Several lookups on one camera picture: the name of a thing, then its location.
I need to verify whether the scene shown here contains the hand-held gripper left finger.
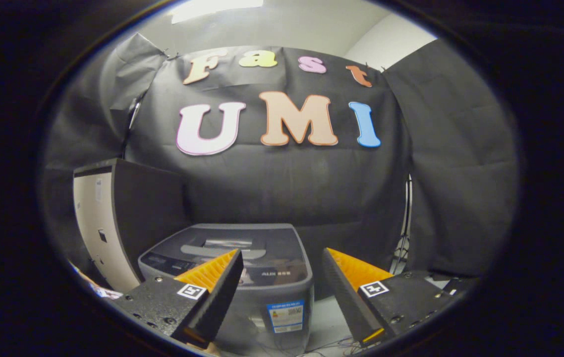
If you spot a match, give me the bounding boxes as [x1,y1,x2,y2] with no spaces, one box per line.
[113,248,245,350]

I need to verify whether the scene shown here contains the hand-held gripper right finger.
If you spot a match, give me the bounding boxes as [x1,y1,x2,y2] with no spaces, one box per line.
[322,247,461,348]

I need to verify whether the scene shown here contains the grey washing machine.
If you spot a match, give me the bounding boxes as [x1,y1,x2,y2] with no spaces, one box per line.
[137,223,315,357]

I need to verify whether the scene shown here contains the dark washing machine lid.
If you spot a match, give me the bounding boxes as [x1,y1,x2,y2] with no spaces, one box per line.
[161,224,308,274]

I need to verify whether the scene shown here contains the metal tripod stand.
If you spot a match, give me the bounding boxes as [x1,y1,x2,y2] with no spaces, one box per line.
[390,174,414,276]

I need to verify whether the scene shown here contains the black case on floor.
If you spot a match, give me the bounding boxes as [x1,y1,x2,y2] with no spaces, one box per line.
[431,272,482,299]

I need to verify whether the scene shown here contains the black backdrop cloth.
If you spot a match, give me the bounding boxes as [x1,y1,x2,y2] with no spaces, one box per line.
[42,32,519,299]

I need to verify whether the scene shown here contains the thin backdrop support pole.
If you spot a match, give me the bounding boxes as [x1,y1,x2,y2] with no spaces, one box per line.
[121,98,143,155]

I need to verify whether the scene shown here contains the loose floor cables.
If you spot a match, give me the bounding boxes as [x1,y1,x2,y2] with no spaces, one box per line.
[306,337,363,357]

